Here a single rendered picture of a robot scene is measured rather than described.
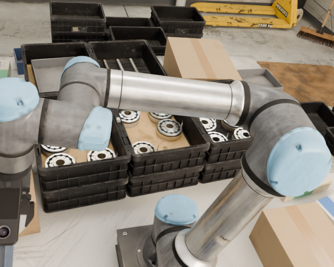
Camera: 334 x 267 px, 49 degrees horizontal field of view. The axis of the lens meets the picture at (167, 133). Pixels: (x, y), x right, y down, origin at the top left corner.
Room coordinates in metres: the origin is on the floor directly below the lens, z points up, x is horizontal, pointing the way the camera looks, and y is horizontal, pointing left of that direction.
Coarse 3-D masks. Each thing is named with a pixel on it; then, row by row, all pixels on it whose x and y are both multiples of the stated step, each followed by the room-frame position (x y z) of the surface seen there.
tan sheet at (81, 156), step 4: (40, 148) 0.92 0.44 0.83; (112, 148) 0.99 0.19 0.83; (68, 152) 0.93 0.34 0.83; (72, 152) 0.94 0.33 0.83; (76, 152) 0.94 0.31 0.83; (80, 152) 0.94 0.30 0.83; (84, 152) 0.95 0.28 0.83; (88, 152) 0.95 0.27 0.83; (44, 156) 0.89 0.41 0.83; (72, 156) 0.92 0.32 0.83; (76, 156) 0.92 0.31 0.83; (80, 156) 0.92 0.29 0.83; (84, 156) 0.93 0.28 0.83; (44, 160) 0.87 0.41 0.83; (80, 160) 0.90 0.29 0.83; (84, 160) 0.91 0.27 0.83; (44, 164) 0.85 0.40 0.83
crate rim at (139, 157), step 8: (192, 120) 1.13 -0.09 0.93; (200, 128) 1.09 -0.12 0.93; (128, 144) 0.93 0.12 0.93; (208, 144) 1.01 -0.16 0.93; (152, 152) 0.91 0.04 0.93; (160, 152) 0.92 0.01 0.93; (168, 152) 0.93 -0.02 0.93; (176, 152) 0.94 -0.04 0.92; (184, 152) 0.96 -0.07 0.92; (192, 152) 0.97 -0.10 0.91; (136, 160) 0.88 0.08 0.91; (144, 160) 0.89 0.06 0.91
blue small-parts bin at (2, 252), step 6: (0, 246) 0.40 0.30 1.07; (6, 246) 0.36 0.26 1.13; (12, 246) 0.40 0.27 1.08; (0, 252) 0.38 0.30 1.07; (6, 252) 0.35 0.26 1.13; (12, 252) 0.39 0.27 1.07; (0, 258) 0.37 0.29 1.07; (6, 258) 0.34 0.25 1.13; (12, 258) 0.37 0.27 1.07; (0, 264) 0.36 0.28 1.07; (6, 264) 0.33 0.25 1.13; (12, 264) 0.36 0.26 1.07
